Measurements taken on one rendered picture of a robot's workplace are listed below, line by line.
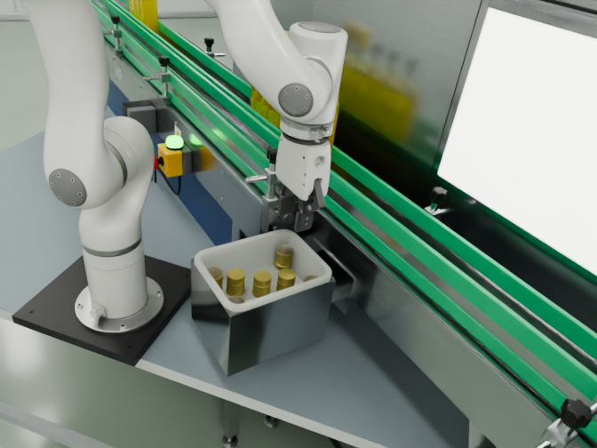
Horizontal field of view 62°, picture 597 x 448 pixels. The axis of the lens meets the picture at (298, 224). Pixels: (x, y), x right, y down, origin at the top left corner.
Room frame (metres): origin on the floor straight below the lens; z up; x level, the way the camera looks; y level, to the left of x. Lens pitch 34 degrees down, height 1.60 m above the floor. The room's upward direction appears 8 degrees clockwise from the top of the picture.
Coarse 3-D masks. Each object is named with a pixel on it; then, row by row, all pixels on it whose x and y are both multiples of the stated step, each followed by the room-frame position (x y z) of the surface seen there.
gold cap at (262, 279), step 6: (264, 270) 0.74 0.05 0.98; (258, 276) 0.71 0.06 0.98; (264, 276) 0.72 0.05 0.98; (270, 276) 0.72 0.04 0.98; (258, 282) 0.70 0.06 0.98; (264, 282) 0.70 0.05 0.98; (270, 282) 0.72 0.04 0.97; (252, 288) 0.72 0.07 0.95; (258, 288) 0.70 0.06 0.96; (264, 288) 0.70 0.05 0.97; (258, 294) 0.70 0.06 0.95; (264, 294) 0.71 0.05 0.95
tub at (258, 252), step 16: (240, 240) 0.79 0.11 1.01; (256, 240) 0.80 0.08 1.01; (272, 240) 0.82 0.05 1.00; (288, 240) 0.83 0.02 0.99; (208, 256) 0.73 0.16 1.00; (224, 256) 0.75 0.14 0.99; (240, 256) 0.77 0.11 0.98; (256, 256) 0.79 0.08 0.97; (272, 256) 0.82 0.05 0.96; (304, 256) 0.79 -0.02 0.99; (208, 272) 0.68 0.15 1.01; (224, 272) 0.75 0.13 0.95; (272, 272) 0.79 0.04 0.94; (304, 272) 0.78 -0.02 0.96; (320, 272) 0.74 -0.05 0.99; (224, 288) 0.72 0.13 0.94; (272, 288) 0.74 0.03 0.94; (288, 288) 0.66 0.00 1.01; (304, 288) 0.67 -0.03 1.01; (224, 304) 0.60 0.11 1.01; (240, 304) 0.61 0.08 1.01; (256, 304) 0.61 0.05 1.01
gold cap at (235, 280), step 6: (234, 270) 0.72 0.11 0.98; (240, 270) 0.73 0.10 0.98; (228, 276) 0.70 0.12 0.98; (234, 276) 0.71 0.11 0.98; (240, 276) 0.71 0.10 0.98; (228, 282) 0.70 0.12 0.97; (234, 282) 0.70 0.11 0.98; (240, 282) 0.70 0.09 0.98; (228, 288) 0.70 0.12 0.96; (234, 288) 0.70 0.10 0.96; (240, 288) 0.70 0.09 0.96; (228, 294) 0.70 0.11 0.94; (234, 294) 0.70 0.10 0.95; (240, 294) 0.70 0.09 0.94
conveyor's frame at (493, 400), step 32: (128, 64) 1.63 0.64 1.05; (128, 96) 1.62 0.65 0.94; (160, 128) 1.37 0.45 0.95; (192, 128) 1.19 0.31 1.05; (192, 160) 1.17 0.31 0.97; (224, 160) 1.04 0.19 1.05; (224, 192) 1.01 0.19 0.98; (256, 192) 0.91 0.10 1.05; (256, 224) 0.89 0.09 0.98; (320, 224) 0.86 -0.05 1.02; (352, 256) 0.77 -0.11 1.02; (384, 288) 0.70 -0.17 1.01; (384, 320) 0.68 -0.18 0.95; (416, 320) 0.63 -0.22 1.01; (448, 320) 0.60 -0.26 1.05; (416, 352) 0.61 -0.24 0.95; (448, 352) 0.57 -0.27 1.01; (480, 352) 0.54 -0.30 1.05; (448, 384) 0.55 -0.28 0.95; (480, 384) 0.51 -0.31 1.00; (512, 384) 0.49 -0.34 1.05; (480, 416) 0.50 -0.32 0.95; (512, 416) 0.46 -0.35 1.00; (544, 416) 0.44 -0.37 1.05
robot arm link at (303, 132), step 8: (288, 120) 0.70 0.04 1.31; (288, 128) 0.70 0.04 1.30; (296, 128) 0.70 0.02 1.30; (304, 128) 0.69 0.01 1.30; (312, 128) 0.70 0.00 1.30; (320, 128) 0.71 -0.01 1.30; (328, 128) 0.71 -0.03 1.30; (296, 136) 0.70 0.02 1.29; (304, 136) 0.69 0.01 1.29; (312, 136) 0.70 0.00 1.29; (320, 136) 0.71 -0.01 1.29
